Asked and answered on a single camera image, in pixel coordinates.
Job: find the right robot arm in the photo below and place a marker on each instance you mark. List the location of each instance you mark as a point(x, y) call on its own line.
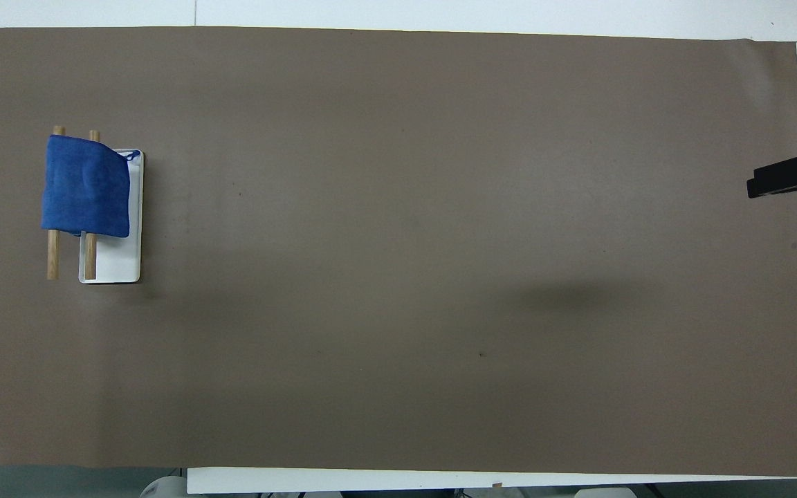
point(605, 493)

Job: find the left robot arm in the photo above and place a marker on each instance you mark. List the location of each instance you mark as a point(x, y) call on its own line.
point(163, 488)

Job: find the blue towel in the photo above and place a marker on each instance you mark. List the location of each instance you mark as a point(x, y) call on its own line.
point(86, 187)

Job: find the white rack with wooden rods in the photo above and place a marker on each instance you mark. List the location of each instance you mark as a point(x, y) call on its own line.
point(129, 256)

